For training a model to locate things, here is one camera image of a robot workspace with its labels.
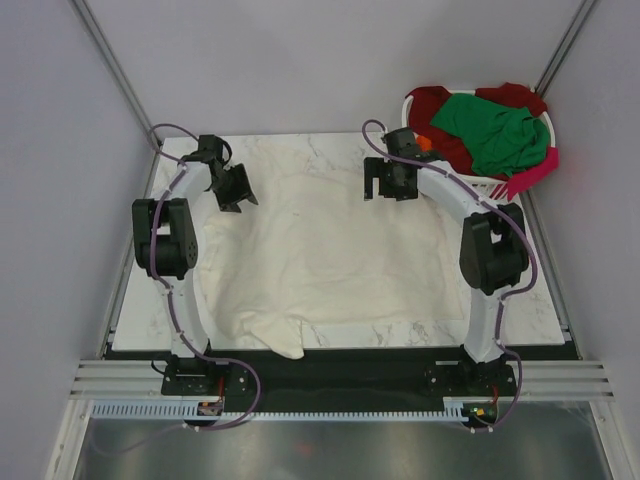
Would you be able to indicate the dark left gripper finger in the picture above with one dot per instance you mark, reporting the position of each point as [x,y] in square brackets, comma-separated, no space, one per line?
[244,189]
[229,202]

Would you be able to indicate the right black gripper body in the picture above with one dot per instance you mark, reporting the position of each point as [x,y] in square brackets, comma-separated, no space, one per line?
[389,185]

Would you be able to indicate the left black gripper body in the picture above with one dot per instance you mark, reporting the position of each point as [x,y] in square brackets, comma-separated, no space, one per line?
[225,188]

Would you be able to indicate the cream white t shirt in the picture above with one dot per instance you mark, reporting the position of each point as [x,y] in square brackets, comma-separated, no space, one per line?
[312,252]

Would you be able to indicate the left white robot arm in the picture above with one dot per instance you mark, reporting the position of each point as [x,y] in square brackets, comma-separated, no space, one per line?
[166,247]

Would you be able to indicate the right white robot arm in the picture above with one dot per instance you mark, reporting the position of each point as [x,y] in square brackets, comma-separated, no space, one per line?
[487,252]

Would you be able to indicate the orange t shirt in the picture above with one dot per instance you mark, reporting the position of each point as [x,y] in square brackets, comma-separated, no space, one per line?
[424,143]

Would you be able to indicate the dark red t shirt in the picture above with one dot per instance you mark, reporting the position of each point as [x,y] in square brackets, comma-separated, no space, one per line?
[493,132]

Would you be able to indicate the white laundry basket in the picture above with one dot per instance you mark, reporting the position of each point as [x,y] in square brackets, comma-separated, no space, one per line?
[480,185]

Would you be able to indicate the green t shirt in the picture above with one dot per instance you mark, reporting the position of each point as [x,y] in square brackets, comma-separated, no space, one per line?
[500,140]

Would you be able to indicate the pink t shirt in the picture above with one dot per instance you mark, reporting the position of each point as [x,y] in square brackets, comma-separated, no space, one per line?
[523,181]

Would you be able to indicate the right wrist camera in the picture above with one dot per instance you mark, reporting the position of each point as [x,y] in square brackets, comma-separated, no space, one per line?
[402,143]

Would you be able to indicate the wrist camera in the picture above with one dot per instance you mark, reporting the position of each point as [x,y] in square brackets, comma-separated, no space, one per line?
[220,148]
[402,143]

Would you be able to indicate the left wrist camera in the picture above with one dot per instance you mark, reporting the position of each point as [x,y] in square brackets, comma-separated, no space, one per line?
[220,148]

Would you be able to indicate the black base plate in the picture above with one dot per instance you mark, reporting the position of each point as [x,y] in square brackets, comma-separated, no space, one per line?
[329,379]

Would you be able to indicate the aluminium frame rail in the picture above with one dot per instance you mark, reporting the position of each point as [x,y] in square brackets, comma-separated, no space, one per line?
[106,53]

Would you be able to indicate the white slotted cable duct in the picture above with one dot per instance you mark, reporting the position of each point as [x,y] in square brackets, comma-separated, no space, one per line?
[194,410]

